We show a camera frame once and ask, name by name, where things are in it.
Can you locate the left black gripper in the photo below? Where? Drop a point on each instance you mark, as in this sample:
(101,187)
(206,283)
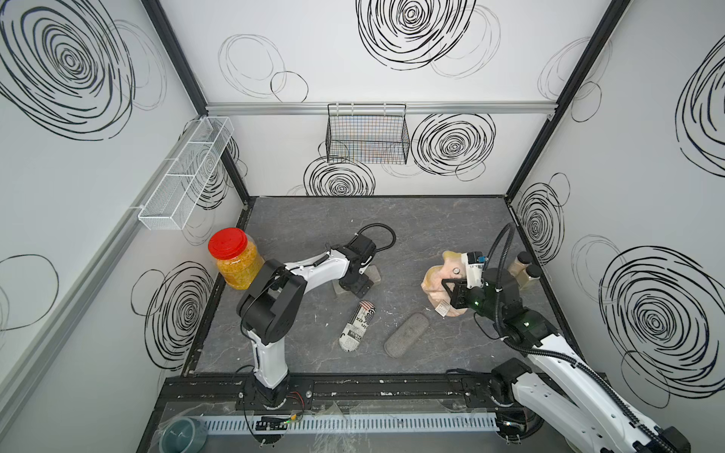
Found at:
(361,288)

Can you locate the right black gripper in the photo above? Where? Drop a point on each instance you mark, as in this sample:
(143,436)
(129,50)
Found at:
(459,289)

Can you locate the grey rectangular eyeglass case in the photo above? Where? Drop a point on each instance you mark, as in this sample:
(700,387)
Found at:
(373,272)

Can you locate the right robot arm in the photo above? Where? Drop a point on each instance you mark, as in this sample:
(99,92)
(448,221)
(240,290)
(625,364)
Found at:
(552,380)

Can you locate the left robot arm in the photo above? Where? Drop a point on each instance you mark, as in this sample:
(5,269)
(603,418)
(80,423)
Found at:
(271,304)

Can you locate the grey oval eyeglass case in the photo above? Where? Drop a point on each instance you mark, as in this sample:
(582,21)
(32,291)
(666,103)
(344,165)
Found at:
(407,334)

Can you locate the brown spice bottle far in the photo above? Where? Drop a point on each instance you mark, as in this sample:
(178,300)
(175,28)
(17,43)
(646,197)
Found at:
(520,263)

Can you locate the brown spice bottle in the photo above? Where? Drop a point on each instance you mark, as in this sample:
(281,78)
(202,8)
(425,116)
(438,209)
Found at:
(520,263)
(529,275)

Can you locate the brown spice bottle near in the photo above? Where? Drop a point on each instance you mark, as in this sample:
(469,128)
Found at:
(529,275)

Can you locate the red lid yellow jar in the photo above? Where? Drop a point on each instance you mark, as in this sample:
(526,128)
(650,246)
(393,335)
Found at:
(237,257)

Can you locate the white mesh shelf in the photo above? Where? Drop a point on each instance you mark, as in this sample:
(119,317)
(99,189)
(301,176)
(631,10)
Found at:
(193,179)

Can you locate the teal tape roll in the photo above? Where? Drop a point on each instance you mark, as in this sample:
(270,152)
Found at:
(184,435)

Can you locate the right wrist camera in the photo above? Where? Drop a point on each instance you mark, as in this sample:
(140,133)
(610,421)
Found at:
(474,265)

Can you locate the white slotted cable duct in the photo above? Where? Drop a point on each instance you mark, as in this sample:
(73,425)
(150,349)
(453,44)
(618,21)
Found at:
(352,423)

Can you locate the black wire basket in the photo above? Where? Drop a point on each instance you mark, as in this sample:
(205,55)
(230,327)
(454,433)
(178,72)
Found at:
(368,133)

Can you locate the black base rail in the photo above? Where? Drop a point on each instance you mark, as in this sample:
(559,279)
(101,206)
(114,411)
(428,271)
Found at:
(308,390)

